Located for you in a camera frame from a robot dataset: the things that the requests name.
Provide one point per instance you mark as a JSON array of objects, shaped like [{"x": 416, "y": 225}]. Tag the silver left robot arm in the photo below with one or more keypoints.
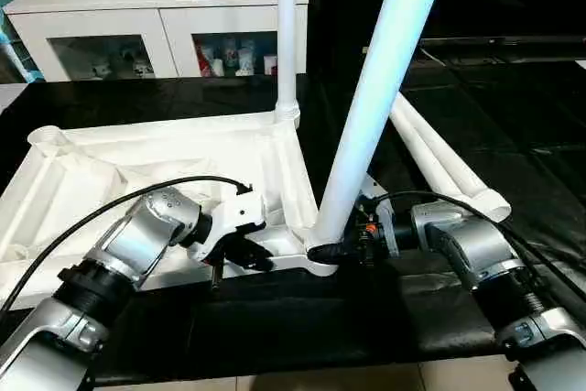
[{"x": 110, "y": 263}]

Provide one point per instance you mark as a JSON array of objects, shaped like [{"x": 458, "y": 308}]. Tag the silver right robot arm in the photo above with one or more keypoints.
[{"x": 485, "y": 263}]

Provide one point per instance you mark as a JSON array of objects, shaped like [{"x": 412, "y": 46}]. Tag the white glass-door cabinet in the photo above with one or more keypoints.
[{"x": 101, "y": 6}]

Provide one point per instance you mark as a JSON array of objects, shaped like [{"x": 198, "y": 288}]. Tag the red bottle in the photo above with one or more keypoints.
[{"x": 202, "y": 59}]

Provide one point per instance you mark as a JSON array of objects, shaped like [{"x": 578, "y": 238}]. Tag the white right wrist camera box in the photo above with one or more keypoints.
[{"x": 375, "y": 194}]

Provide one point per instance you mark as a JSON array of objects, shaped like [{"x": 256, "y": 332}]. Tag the white plastic table leg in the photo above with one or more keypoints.
[
  {"x": 423, "y": 157},
  {"x": 287, "y": 34},
  {"x": 375, "y": 107},
  {"x": 458, "y": 171}
]

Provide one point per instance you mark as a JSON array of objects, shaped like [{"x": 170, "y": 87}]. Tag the black work mat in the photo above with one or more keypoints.
[{"x": 275, "y": 336}]

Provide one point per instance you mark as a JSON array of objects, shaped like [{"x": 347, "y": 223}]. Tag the teal plastic object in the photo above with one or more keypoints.
[{"x": 16, "y": 57}]

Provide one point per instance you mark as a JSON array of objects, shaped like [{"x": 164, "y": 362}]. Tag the dark metal rail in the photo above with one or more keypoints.
[{"x": 513, "y": 41}]

